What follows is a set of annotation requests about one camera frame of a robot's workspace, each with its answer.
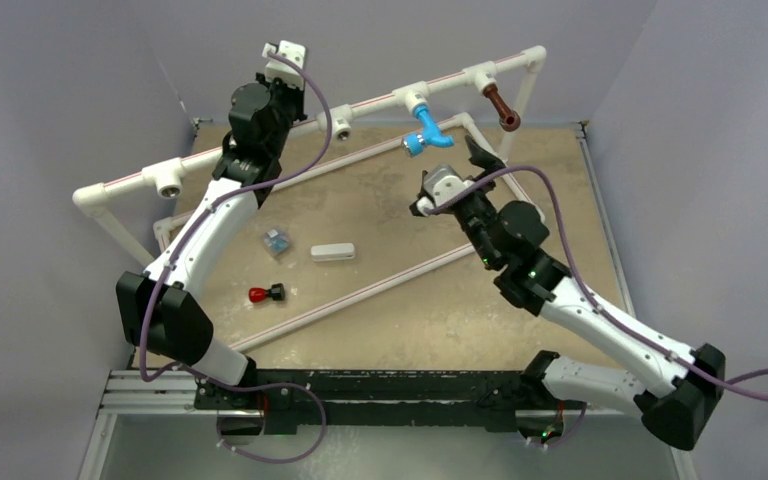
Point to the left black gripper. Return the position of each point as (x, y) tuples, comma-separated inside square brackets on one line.
[(278, 87)]

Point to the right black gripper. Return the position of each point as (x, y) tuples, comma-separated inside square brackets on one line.
[(482, 159)]

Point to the blue faucet with chrome knob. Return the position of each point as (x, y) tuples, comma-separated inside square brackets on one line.
[(431, 135)]

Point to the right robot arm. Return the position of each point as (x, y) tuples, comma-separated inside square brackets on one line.
[(671, 387)]

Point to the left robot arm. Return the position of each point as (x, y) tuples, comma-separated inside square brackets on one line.
[(159, 307)]

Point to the small clear blue packet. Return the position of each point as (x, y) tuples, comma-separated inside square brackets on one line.
[(276, 241)]

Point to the white rectangular plastic piece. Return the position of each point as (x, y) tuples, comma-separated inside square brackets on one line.
[(333, 252)]

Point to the red and black faucet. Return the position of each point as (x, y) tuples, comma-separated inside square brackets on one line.
[(276, 292)]

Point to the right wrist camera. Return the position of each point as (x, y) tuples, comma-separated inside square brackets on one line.
[(438, 186)]

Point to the brown faucet on frame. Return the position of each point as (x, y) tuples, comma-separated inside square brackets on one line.
[(508, 119)]

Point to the white PVC pipe frame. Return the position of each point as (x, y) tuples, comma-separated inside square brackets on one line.
[(166, 176)]

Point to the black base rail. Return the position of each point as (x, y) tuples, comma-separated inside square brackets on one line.
[(498, 401)]

